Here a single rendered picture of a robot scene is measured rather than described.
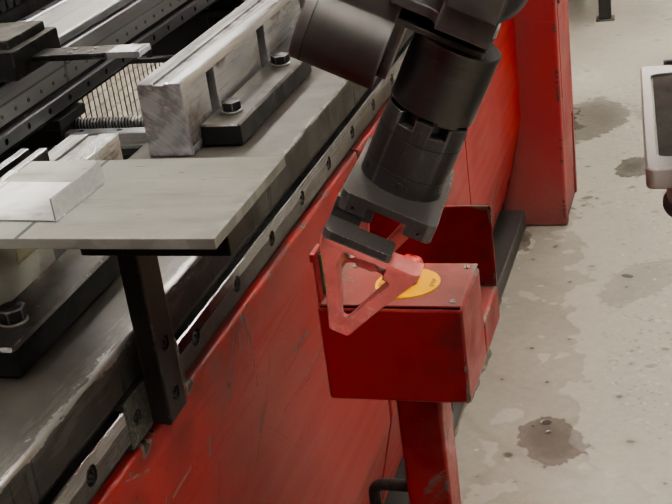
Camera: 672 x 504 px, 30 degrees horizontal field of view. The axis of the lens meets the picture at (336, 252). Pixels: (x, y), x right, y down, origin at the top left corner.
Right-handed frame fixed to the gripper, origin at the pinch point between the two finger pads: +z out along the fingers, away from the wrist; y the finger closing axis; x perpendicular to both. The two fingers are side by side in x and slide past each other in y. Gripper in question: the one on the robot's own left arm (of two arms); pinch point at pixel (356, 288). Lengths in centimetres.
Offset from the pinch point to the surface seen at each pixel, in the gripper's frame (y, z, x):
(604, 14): -436, 82, 52
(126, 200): -17.4, 10.4, -21.3
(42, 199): -18.0, 13.9, -28.7
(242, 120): -66, 21, -21
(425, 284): -43.5, 20.6, 6.9
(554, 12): -232, 37, 20
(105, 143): -41, 19, -31
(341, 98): -86, 21, -12
